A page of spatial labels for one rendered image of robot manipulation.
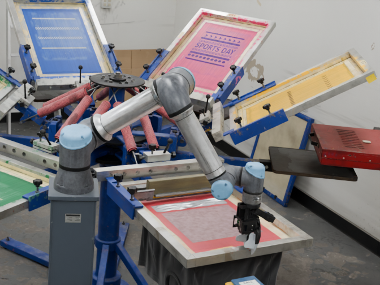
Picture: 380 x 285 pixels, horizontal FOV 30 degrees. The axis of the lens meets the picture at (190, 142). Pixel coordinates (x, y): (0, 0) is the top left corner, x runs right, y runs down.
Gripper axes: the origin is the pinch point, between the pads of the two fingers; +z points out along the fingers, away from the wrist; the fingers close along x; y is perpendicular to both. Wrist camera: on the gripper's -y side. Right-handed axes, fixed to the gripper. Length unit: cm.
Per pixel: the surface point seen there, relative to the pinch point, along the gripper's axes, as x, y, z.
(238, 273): -7.8, -1.1, 15.4
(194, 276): -7.8, 19.4, 13.0
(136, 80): -140, -10, -34
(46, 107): -154, 36, -17
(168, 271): -24.5, 22.4, 18.5
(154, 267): -41, 21, 26
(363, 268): -114, -177, 97
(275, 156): -100, -80, 3
